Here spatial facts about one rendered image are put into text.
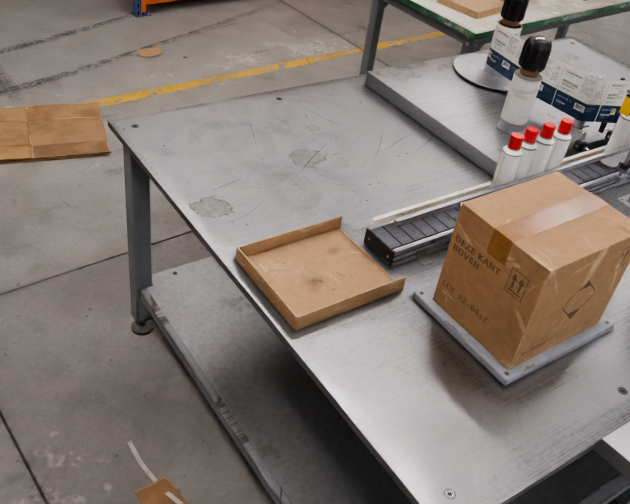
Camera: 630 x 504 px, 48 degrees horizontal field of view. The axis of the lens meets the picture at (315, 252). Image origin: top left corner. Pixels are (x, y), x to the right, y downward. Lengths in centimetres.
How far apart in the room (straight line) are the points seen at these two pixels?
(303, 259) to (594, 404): 71
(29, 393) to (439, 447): 152
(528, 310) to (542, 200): 26
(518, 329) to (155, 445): 129
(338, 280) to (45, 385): 123
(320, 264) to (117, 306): 125
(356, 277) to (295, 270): 14
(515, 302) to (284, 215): 67
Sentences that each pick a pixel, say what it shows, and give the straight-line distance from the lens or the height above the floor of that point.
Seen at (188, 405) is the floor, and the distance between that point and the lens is 245.
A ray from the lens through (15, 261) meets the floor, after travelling 303.
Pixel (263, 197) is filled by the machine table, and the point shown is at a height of 83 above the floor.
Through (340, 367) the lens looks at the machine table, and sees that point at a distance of 147.
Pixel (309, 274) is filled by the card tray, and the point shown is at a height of 83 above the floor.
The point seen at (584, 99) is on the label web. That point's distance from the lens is 244.
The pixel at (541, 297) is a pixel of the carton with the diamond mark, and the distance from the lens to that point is 142.
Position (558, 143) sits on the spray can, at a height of 103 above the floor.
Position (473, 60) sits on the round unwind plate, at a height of 89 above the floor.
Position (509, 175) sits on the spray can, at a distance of 191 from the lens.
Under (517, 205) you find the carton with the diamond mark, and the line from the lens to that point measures 153.
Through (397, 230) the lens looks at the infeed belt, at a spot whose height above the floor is 88.
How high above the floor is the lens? 191
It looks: 38 degrees down
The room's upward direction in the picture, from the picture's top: 9 degrees clockwise
